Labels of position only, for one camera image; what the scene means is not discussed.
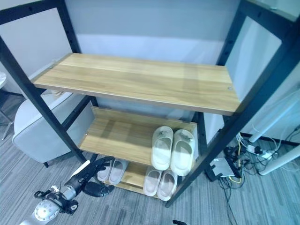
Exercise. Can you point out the white slanted desk leg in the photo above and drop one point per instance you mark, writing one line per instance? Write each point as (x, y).
(272, 119)
(283, 157)

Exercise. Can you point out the grey flat box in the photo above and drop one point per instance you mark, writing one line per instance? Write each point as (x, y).
(221, 167)

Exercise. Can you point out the pale pink slipper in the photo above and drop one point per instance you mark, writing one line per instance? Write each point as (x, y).
(117, 172)
(105, 172)
(167, 185)
(152, 181)

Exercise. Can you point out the white round table black legs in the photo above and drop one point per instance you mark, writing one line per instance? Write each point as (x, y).
(7, 100)

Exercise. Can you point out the small wooden shelf board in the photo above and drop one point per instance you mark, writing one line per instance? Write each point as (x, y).
(132, 175)

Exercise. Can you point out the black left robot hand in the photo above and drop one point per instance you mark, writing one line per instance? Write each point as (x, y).
(80, 173)

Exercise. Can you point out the large wooden shelf board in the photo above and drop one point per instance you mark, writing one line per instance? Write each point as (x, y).
(140, 77)

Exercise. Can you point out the medium wooden shelf board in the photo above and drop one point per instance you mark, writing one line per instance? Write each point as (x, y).
(122, 138)

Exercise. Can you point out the black metal rack frame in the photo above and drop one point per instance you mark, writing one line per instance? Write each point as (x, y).
(243, 122)

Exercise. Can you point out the grey upholstered chair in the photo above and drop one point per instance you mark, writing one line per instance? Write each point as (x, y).
(39, 131)

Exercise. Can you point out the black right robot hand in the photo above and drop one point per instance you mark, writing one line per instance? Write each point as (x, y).
(177, 222)

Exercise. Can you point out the white power strip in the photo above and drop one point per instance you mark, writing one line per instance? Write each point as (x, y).
(262, 152)

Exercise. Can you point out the white slipper with charm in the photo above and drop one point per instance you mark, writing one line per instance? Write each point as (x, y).
(161, 150)
(182, 154)

